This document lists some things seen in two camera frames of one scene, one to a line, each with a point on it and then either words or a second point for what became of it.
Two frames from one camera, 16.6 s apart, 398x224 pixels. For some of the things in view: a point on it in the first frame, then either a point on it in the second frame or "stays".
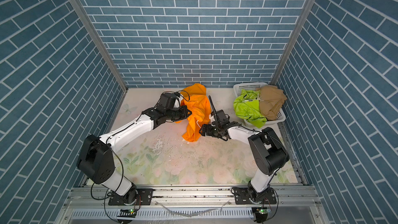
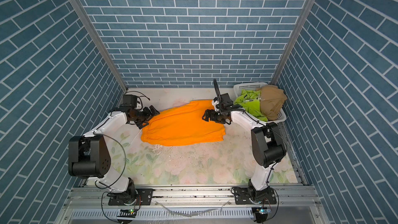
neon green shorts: x=246 y=107 stays
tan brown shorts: x=271 y=100 stays
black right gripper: x=209 y=132 to x=208 y=112
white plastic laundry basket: x=238 y=91 stays
